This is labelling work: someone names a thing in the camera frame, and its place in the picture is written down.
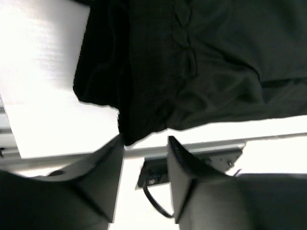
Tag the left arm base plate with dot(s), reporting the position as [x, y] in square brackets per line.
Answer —
[222, 158]

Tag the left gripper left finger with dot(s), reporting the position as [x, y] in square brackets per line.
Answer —
[80, 196]

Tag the black trousers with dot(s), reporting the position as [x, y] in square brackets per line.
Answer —
[180, 64]

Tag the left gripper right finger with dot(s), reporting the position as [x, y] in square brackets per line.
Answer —
[212, 200]

